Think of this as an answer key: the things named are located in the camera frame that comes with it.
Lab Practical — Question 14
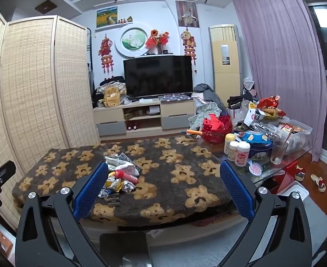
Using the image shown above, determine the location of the bear print blanket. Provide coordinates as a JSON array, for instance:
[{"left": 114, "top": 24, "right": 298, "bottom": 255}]
[{"left": 12, "top": 136, "right": 232, "bottom": 227}]

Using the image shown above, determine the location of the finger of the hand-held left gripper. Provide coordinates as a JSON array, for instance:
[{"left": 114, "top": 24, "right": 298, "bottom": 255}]
[{"left": 0, "top": 160, "right": 16, "bottom": 192}]

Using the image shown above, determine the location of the beige slipper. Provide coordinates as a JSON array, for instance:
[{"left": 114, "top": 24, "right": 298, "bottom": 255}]
[{"left": 311, "top": 174, "right": 327, "bottom": 193}]

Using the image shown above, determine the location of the white bottle orange label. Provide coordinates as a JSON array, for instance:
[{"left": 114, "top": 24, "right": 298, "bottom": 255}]
[{"left": 228, "top": 141, "right": 239, "bottom": 161}]

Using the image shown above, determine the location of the silver wrapper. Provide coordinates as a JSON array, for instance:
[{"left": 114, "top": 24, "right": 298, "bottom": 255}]
[{"left": 122, "top": 181, "right": 137, "bottom": 193}]

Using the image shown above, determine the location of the yellow white wrapper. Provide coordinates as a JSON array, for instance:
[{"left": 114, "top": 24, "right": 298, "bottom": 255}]
[{"left": 105, "top": 172, "right": 125, "bottom": 193}]

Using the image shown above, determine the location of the brown ceiling tile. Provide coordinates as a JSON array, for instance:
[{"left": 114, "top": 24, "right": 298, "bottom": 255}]
[{"left": 35, "top": 1, "right": 57, "bottom": 13}]

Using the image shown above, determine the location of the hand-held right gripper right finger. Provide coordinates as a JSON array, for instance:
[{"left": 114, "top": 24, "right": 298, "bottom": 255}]
[{"left": 219, "top": 160, "right": 312, "bottom": 267}]

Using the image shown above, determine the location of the red fish hanging ornament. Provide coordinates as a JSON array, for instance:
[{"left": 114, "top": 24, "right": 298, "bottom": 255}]
[
  {"left": 180, "top": 28, "right": 198, "bottom": 65},
  {"left": 98, "top": 34, "right": 115, "bottom": 74}
]

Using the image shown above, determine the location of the white hairbrush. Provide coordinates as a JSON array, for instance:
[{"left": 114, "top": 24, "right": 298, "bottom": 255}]
[{"left": 248, "top": 160, "right": 264, "bottom": 175}]

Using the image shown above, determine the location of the woven folding screen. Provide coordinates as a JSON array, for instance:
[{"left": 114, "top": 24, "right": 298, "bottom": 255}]
[{"left": 0, "top": 7, "right": 101, "bottom": 229}]

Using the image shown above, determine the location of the clear plastic storage box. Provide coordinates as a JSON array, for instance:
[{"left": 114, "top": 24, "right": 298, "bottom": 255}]
[{"left": 272, "top": 119, "right": 313, "bottom": 156}]

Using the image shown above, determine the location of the brown wall poster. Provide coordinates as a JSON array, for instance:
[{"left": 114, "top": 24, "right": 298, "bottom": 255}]
[{"left": 175, "top": 0, "right": 200, "bottom": 28}]

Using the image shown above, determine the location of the glass coffee table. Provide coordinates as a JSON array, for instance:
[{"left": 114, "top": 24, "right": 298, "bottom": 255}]
[{"left": 197, "top": 133, "right": 311, "bottom": 185}]

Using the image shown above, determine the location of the red stool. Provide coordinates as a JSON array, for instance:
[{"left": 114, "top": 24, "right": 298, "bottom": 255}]
[{"left": 272, "top": 161, "right": 300, "bottom": 195}]

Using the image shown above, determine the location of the vase of red flowers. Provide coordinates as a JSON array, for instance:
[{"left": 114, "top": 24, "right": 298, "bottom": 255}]
[{"left": 145, "top": 29, "right": 170, "bottom": 55}]

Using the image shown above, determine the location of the floral cloth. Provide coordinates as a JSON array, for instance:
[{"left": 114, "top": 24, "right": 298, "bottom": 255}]
[{"left": 188, "top": 102, "right": 222, "bottom": 130}]

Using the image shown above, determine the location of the landscape painting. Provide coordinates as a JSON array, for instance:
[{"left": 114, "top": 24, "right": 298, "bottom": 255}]
[{"left": 96, "top": 6, "right": 119, "bottom": 30}]

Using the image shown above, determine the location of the red snack bag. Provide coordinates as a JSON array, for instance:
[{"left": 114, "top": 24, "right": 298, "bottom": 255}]
[{"left": 257, "top": 96, "right": 286, "bottom": 117}]

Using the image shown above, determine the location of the pile of dark clothes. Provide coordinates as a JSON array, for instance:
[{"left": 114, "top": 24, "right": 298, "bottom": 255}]
[{"left": 92, "top": 76, "right": 131, "bottom": 108}]

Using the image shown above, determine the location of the black bag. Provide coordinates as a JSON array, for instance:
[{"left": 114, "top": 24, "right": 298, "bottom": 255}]
[{"left": 227, "top": 96, "right": 253, "bottom": 109}]

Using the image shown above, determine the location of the white printed plastic wrapper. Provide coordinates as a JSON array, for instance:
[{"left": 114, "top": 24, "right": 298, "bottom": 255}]
[{"left": 105, "top": 153, "right": 142, "bottom": 173}]

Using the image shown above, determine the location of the yellow backpack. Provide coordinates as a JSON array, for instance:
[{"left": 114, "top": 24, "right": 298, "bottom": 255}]
[{"left": 103, "top": 87, "right": 120, "bottom": 107}]

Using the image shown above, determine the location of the beige television cabinet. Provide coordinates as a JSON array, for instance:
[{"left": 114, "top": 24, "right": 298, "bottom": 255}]
[{"left": 92, "top": 99, "right": 196, "bottom": 137}]

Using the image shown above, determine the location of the round lotus wall art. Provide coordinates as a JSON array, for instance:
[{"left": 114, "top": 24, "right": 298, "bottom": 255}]
[{"left": 116, "top": 25, "right": 153, "bottom": 59}]

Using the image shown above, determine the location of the light grey rug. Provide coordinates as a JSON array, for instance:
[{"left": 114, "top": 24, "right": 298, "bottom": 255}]
[{"left": 147, "top": 197, "right": 327, "bottom": 267}]

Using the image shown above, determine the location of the black television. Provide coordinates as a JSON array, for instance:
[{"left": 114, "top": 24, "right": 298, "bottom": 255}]
[{"left": 123, "top": 56, "right": 194, "bottom": 99}]

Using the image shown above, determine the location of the blue cookie tin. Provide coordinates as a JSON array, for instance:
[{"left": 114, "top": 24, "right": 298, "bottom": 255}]
[{"left": 240, "top": 132, "right": 274, "bottom": 162}]

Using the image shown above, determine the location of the clear glass cup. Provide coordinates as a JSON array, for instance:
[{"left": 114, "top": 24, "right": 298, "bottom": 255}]
[{"left": 270, "top": 138, "right": 289, "bottom": 164}]

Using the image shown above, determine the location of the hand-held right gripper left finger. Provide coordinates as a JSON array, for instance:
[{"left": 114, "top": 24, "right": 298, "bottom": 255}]
[{"left": 14, "top": 161, "right": 109, "bottom": 267}]

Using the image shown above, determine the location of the purple curtain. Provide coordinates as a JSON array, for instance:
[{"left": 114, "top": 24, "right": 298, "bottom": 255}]
[{"left": 232, "top": 0, "right": 327, "bottom": 162}]

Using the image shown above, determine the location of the red tube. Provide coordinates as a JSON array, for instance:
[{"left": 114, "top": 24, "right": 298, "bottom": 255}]
[{"left": 116, "top": 169, "right": 139, "bottom": 184}]

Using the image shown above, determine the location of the dark patterned cushion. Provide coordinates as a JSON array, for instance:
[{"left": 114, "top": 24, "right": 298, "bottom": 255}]
[{"left": 158, "top": 94, "right": 194, "bottom": 102}]

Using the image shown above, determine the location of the cream lid bottle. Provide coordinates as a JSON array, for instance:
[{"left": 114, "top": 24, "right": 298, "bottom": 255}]
[{"left": 224, "top": 133, "right": 236, "bottom": 155}]

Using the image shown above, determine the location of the white bottle pink label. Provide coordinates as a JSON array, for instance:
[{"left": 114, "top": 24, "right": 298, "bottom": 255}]
[{"left": 234, "top": 141, "right": 250, "bottom": 167}]

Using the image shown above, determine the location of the grey jacket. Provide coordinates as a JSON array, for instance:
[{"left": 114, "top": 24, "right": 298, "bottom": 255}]
[{"left": 193, "top": 83, "right": 228, "bottom": 109}]

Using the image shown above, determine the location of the red bowl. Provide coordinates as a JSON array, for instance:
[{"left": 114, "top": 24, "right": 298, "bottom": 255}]
[{"left": 202, "top": 114, "right": 233, "bottom": 144}]

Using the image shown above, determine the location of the red slipper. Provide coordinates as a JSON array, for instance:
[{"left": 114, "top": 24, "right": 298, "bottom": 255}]
[{"left": 294, "top": 165, "right": 306, "bottom": 181}]

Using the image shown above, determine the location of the beige standing air conditioner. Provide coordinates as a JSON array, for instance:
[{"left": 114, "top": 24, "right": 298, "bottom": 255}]
[{"left": 209, "top": 25, "right": 243, "bottom": 98}]

